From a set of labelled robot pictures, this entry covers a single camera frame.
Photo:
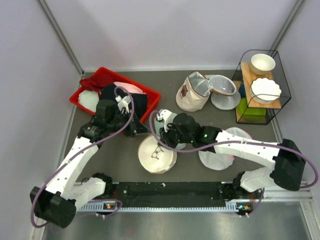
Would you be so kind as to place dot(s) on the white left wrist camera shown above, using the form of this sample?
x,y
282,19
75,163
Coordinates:
x,y
123,104

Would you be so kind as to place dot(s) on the dark blue garment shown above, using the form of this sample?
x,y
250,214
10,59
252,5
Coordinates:
x,y
140,100

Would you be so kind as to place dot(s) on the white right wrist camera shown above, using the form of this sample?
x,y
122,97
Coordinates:
x,y
165,117

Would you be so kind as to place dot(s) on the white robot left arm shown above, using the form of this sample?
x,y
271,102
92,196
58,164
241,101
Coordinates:
x,y
58,200

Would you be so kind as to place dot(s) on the black wire shelf rack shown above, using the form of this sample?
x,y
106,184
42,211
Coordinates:
x,y
279,77

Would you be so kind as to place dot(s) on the wooden shelf board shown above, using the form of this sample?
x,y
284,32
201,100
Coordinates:
x,y
248,78

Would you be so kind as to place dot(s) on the pink garment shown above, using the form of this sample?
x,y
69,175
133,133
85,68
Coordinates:
x,y
129,87

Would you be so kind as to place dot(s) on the green container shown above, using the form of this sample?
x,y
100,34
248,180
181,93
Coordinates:
x,y
248,114

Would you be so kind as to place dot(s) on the light green ceramic tray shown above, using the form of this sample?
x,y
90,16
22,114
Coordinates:
x,y
159,125

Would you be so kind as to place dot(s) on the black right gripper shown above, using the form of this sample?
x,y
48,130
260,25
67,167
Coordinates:
x,y
165,136

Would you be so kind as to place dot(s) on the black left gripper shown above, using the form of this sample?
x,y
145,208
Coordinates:
x,y
140,128

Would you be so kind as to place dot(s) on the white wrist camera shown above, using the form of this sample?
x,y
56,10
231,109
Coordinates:
x,y
165,117
123,104

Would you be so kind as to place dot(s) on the white round bowl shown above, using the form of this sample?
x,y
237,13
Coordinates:
x,y
261,64

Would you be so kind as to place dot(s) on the white mesh bra laundry bag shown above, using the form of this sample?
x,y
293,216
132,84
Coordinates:
x,y
155,158

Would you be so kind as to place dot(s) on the grey slotted cable duct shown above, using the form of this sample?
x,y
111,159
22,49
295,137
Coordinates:
x,y
227,207

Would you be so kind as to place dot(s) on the cream bear laundry bag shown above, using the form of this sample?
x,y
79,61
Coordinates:
x,y
194,92

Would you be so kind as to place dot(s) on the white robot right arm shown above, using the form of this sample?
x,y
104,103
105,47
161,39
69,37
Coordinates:
x,y
282,163

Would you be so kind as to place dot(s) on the white pink-trimmed mesh bag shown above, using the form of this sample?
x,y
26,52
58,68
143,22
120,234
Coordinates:
x,y
217,161

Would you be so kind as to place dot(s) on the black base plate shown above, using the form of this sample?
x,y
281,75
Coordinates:
x,y
174,194

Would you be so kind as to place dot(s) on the teal item behind rack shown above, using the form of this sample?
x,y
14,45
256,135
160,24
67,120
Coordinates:
x,y
242,90

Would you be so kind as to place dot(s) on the white scalloped bowl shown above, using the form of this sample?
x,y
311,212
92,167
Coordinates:
x,y
265,91

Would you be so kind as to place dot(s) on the red garment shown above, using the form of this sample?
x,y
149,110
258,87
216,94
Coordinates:
x,y
96,82

